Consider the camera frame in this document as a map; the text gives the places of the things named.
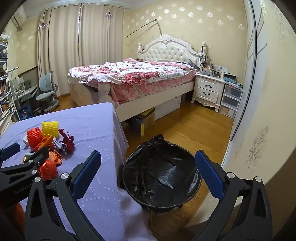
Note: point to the grey study desk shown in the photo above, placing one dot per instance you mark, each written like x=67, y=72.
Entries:
x=26, y=91

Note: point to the purple tablecloth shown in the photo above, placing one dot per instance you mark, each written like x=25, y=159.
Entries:
x=92, y=129

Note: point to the pale blue desk chair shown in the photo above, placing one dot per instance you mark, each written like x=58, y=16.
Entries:
x=46, y=81

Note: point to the dark trash bin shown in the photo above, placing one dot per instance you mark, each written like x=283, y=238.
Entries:
x=161, y=207

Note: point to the clear plastic drawer unit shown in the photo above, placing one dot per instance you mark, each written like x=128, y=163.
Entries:
x=230, y=99

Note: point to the yellow foam fruit net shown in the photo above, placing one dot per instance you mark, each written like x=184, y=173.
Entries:
x=50, y=128

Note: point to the brown cardboard box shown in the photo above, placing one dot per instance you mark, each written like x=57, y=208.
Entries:
x=146, y=120

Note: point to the orange-red wrapper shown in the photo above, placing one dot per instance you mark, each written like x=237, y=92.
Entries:
x=47, y=170

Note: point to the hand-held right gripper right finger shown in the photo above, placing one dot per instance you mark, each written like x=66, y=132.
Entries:
x=209, y=172

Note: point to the white storage box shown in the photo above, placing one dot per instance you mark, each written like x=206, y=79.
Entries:
x=167, y=107

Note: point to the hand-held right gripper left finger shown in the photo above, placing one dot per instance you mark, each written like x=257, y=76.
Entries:
x=85, y=172

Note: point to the floral pink blanket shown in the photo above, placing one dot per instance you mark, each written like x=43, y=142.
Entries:
x=138, y=74

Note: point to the white bookshelf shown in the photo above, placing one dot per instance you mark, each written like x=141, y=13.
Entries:
x=4, y=92

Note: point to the black lined trash bin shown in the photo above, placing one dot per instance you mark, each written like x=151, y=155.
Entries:
x=159, y=171

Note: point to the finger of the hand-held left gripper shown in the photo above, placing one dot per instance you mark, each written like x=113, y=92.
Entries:
x=10, y=150
x=27, y=168

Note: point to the red foam fruit net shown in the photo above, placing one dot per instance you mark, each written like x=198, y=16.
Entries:
x=34, y=138

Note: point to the white air conditioner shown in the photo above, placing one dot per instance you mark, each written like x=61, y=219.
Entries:
x=18, y=18

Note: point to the white bed with tufted headboard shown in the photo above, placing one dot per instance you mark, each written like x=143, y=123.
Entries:
x=166, y=51

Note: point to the beige curtain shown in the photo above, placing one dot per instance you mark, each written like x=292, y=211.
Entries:
x=69, y=46

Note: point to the white tissue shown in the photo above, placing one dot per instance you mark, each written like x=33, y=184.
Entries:
x=25, y=141

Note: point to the orange plastic wrapper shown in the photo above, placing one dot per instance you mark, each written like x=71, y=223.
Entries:
x=45, y=142

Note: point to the dark red ribbon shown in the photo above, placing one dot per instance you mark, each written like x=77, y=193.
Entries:
x=68, y=140

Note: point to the cream sliding wardrobe door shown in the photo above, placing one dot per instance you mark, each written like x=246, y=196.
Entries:
x=252, y=81

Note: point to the white nightstand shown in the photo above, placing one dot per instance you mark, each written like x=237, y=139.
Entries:
x=208, y=89

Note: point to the stack of books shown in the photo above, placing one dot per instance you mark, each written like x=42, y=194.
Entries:
x=232, y=80

